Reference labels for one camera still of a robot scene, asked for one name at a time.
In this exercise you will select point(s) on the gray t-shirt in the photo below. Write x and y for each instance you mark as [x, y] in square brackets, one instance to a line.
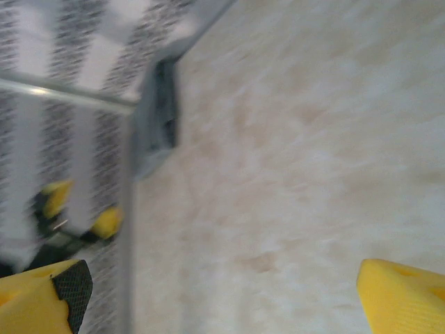
[149, 139]

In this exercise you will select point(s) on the thin aluminium wall rail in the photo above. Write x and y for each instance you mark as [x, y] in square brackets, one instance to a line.
[127, 243]

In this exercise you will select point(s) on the silver aluminium frame post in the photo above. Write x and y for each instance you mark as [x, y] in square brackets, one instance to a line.
[52, 92]

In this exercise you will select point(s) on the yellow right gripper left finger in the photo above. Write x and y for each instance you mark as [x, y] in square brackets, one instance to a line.
[31, 306]

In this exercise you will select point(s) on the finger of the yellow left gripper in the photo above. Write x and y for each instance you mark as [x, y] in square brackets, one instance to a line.
[107, 221]
[57, 198]

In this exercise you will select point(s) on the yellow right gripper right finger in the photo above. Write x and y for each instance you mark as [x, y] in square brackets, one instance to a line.
[406, 302]

